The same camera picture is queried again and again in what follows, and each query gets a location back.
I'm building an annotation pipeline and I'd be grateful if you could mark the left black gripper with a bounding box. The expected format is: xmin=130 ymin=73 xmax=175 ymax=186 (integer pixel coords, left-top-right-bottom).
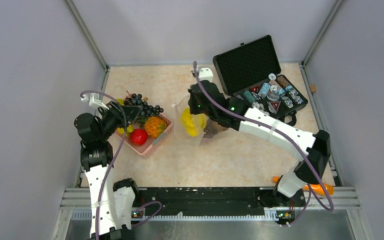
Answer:
xmin=98 ymin=99 xmax=143 ymax=140

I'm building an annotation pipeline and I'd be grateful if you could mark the dark black grape bunch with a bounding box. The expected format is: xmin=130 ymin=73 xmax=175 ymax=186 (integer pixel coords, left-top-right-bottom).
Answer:
xmin=123 ymin=93 xmax=165 ymax=117

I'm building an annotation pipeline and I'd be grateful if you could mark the yellow banana bunch toy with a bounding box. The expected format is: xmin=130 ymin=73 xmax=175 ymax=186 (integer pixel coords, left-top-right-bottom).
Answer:
xmin=116 ymin=98 xmax=134 ymax=137

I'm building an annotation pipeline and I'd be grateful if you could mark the yellow napa cabbage toy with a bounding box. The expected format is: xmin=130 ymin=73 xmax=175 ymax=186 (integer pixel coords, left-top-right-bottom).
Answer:
xmin=180 ymin=107 xmax=208 ymax=137

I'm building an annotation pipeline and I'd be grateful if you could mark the brown mushroom toy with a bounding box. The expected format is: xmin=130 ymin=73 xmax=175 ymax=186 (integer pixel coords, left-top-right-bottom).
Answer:
xmin=203 ymin=122 xmax=228 ymax=139

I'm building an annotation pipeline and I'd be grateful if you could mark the clear zip top bag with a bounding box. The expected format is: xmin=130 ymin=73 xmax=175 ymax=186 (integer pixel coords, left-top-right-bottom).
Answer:
xmin=171 ymin=96 xmax=228 ymax=147

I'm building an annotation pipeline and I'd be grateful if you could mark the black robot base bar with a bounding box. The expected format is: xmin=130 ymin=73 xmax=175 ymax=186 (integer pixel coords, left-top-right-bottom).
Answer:
xmin=135 ymin=186 xmax=279 ymax=218

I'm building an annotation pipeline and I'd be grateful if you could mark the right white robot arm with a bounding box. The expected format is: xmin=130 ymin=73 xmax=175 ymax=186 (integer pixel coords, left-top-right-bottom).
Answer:
xmin=188 ymin=80 xmax=331 ymax=206

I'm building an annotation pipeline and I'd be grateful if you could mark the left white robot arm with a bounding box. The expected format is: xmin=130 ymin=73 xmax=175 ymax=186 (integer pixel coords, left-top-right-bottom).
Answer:
xmin=73 ymin=101 xmax=142 ymax=240

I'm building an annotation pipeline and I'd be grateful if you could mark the pink plastic food basket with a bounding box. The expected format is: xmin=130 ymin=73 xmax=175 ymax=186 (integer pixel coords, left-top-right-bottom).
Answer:
xmin=116 ymin=114 xmax=174 ymax=159

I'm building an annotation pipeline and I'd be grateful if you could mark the red apple toy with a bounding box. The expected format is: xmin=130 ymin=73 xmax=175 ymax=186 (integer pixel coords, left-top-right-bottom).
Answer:
xmin=129 ymin=128 xmax=149 ymax=146

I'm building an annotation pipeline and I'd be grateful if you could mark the orange spiky fruit toy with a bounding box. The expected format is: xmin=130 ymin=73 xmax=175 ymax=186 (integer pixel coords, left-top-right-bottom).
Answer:
xmin=143 ymin=116 xmax=168 ymax=139

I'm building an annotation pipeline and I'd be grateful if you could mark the green poker chip stack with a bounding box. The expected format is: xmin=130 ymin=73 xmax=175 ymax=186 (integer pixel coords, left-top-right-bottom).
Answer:
xmin=242 ymin=90 xmax=258 ymax=104

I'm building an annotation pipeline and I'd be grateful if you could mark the black poker chip case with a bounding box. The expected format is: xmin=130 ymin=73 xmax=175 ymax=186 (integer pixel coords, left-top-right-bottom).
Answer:
xmin=212 ymin=35 xmax=308 ymax=126

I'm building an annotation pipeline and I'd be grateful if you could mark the light blue poker chip stack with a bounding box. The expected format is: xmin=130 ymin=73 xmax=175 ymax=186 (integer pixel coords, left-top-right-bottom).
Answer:
xmin=258 ymin=82 xmax=271 ymax=98

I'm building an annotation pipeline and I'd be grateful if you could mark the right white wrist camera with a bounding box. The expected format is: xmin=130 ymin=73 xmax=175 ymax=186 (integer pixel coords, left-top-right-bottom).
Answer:
xmin=197 ymin=67 xmax=214 ymax=82

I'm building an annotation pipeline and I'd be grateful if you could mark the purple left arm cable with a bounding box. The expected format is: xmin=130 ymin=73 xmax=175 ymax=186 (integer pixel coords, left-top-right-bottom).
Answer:
xmin=79 ymin=90 xmax=163 ymax=240

